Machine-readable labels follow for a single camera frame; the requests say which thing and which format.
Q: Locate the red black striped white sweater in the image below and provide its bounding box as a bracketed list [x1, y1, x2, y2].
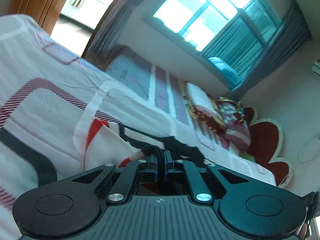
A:
[84, 119, 205, 171]

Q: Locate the folded floral blanket stack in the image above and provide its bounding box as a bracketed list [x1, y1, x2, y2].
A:
[184, 82, 251, 154]

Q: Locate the striped mattress sheet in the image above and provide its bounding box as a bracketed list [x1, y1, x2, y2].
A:
[105, 46, 219, 147]

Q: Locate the red heart-shaped headboard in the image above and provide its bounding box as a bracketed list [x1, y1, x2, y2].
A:
[240, 107, 293, 188]

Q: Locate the white pink patterned bed quilt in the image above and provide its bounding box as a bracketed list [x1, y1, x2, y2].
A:
[1, 15, 276, 239]

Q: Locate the grey curtain by doorway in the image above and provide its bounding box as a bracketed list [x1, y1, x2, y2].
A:
[82, 0, 144, 66]

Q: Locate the window with teal curtain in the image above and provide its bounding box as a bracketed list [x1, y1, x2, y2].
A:
[145, 0, 282, 89]

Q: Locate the grey curtain right of window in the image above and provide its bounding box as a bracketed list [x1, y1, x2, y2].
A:
[226, 2, 311, 101]

